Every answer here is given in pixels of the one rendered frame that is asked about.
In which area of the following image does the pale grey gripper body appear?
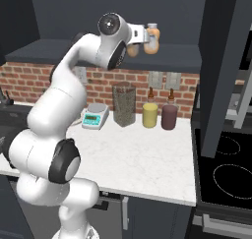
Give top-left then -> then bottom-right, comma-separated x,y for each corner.
143,26 -> 153,47

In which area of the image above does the orange condiment bottle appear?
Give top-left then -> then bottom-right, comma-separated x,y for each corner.
145,23 -> 161,56

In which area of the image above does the orange rounded shaker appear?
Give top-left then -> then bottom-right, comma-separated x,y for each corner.
126,43 -> 141,58

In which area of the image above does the yellow bottle with brown top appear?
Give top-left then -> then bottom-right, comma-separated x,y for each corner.
141,87 -> 159,130

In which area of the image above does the dark open cabinet door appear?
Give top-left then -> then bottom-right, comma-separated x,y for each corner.
0,0 -> 41,66
199,0 -> 252,159

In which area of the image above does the dark red bottle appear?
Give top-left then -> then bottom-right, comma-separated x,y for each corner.
160,88 -> 179,132

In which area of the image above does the dark base cabinet door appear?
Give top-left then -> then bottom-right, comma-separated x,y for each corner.
125,196 -> 195,239
0,173 -> 35,239

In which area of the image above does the glass jar of grains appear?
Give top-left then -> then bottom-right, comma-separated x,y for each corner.
111,82 -> 138,129

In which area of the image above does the white kitchen scale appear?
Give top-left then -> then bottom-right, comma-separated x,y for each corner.
81,102 -> 110,131

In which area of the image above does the black tap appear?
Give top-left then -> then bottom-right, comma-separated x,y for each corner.
0,88 -> 15,107

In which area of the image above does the black sink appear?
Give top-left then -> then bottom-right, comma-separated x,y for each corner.
0,102 -> 34,153

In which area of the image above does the black hob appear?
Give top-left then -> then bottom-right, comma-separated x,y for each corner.
192,127 -> 252,211

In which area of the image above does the grey dishwasher front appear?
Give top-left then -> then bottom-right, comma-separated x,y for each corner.
9,179 -> 126,239

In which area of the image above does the dark oven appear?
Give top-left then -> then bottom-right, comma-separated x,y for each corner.
190,207 -> 252,239

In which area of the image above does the dark wall cabinet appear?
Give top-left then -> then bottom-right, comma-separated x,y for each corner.
4,0 -> 216,75

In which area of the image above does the grey wall switch plate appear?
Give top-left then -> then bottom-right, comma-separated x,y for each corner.
149,71 -> 164,90
164,72 -> 182,90

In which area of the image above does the white wall outlet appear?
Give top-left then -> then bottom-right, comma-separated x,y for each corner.
75,65 -> 89,85

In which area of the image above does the black dishwasher handle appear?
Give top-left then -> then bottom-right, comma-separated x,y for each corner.
92,199 -> 110,211

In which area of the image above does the white cabinet door handle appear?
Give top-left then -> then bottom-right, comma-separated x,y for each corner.
121,195 -> 130,231

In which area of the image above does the grey oven handle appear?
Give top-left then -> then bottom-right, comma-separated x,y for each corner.
200,212 -> 252,238

